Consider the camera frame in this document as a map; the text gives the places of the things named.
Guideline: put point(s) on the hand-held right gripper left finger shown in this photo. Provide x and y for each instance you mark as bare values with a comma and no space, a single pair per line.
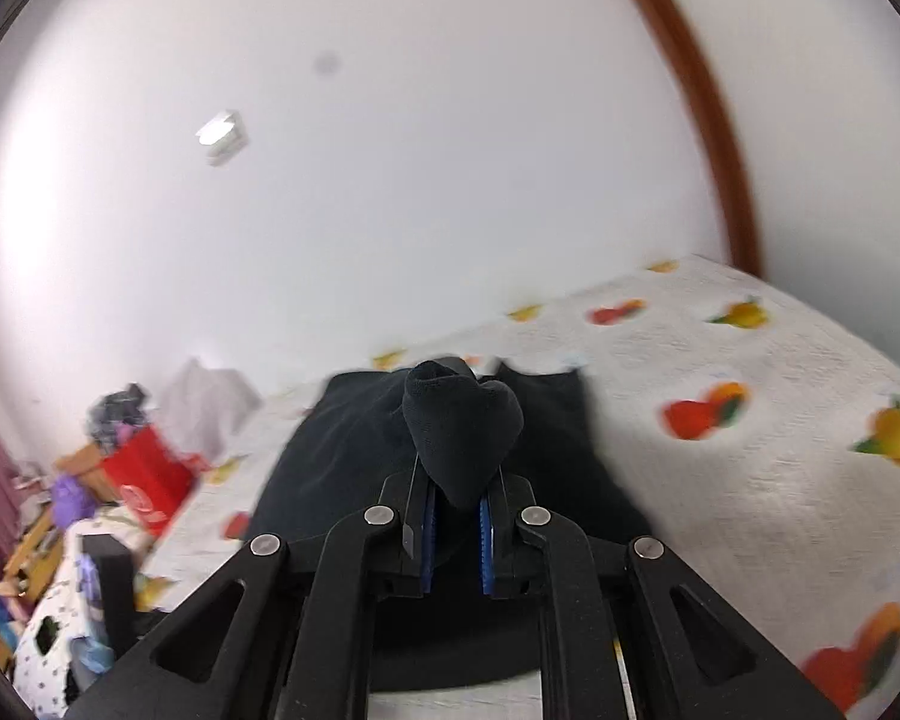
429,540

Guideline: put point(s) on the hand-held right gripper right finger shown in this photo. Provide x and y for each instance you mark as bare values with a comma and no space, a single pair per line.
486,540

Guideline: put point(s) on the purple cloth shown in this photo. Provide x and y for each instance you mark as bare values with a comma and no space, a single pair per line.
71,502

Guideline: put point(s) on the red bag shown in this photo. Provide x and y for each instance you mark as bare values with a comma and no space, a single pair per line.
146,476

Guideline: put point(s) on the white wall box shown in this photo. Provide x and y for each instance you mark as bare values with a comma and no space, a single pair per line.
221,136

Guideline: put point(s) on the brown wooden door frame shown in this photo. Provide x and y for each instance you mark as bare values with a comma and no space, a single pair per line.
709,112

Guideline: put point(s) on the white fruit-print lace tablecloth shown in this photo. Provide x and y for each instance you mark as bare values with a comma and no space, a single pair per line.
720,502

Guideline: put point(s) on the black sweatshirt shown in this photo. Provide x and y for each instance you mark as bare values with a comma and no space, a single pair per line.
345,450

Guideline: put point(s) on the dark clothes pile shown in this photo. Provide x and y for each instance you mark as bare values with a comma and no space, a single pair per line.
116,412

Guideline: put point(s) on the grey cloth bundle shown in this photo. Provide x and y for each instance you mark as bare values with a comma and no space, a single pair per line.
206,405

